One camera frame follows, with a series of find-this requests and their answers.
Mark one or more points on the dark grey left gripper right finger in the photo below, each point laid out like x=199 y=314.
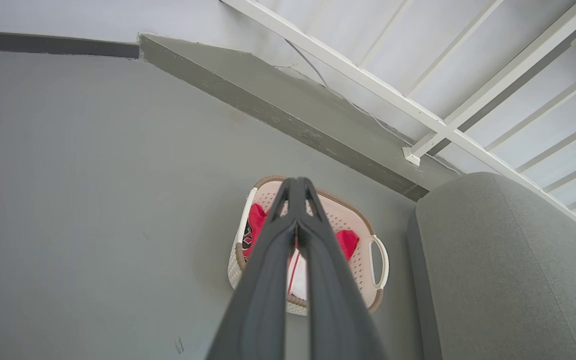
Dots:
x=333 y=300

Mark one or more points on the white perforated laundry basket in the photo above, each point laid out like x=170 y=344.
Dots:
x=363 y=265

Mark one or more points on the black wall baseboard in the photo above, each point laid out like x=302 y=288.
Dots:
x=43 y=44

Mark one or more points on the grey fabric sofa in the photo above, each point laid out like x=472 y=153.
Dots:
x=508 y=270

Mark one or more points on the raised grey concrete step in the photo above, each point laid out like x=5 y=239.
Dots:
x=278 y=95

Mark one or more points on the white metal railing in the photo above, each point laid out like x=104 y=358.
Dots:
x=368 y=80

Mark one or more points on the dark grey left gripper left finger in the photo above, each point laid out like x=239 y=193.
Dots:
x=263 y=300

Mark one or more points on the red and white jersey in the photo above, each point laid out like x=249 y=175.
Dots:
x=255 y=220

